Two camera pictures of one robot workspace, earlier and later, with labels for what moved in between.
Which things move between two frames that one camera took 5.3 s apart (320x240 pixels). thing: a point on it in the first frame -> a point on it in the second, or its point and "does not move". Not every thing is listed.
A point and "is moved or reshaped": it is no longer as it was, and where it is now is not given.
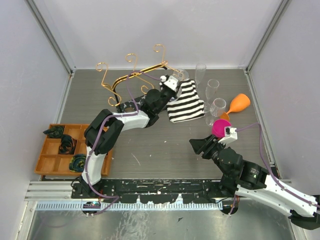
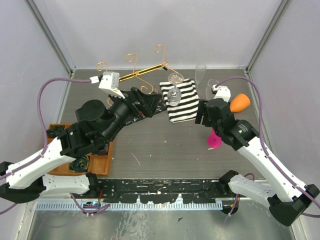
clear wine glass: (182, 74) is moved or reshaped
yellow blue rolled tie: (77, 163) does not move
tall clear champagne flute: (200, 71) does not move
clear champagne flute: (211, 88) does not move
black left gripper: (175, 94) -> (149, 101)
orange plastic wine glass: (240, 103) does not move
